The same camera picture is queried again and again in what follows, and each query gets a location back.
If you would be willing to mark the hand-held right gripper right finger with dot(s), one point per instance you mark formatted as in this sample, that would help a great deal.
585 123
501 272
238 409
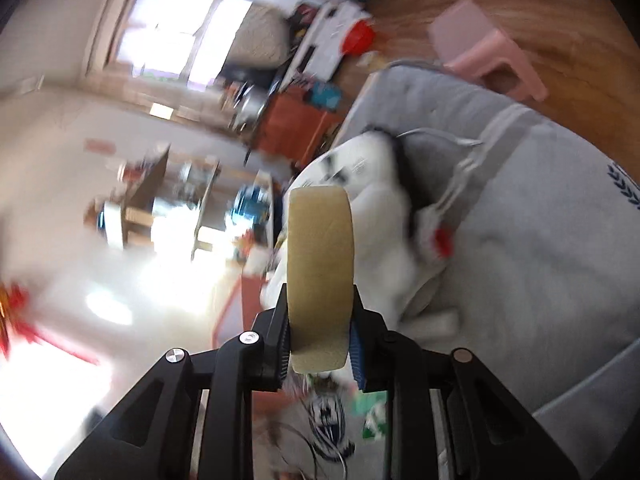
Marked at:
357 360

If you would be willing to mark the green white striped packet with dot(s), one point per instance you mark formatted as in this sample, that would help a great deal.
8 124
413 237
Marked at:
370 410

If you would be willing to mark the beige masking tape roll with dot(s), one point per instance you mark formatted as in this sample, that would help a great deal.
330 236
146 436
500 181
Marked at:
320 270

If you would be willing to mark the window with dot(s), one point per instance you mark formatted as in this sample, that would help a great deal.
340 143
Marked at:
170 30

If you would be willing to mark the pink cardboard box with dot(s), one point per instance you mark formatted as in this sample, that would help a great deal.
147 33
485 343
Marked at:
250 300

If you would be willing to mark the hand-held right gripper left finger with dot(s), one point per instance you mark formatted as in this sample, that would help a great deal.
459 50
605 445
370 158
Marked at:
282 350

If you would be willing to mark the white low cabinet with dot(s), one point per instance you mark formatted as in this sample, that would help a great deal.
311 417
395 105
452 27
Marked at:
325 45

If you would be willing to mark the red plastic basin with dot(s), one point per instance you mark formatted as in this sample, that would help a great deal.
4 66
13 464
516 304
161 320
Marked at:
361 37

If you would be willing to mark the blue carton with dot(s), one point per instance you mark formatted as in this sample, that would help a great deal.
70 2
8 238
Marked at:
322 97

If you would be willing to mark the lace covered television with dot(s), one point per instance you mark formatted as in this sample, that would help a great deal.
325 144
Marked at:
260 35

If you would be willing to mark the pink plastic stool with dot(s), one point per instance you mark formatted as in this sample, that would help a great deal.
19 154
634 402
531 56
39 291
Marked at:
470 30

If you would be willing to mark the grey blanket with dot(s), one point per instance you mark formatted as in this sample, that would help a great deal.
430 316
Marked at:
525 270

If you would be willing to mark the white plush toy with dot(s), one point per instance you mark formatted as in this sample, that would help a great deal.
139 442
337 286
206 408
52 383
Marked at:
370 200

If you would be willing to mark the metal pot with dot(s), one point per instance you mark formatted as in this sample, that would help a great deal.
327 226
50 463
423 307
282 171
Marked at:
250 105

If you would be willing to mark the red wall decoration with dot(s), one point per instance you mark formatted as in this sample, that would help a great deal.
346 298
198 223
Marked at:
30 325

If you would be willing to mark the brown wooden cabinet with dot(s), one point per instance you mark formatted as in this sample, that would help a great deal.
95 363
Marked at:
295 125

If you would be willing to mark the blue water jug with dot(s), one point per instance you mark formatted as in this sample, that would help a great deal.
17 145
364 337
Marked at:
247 207

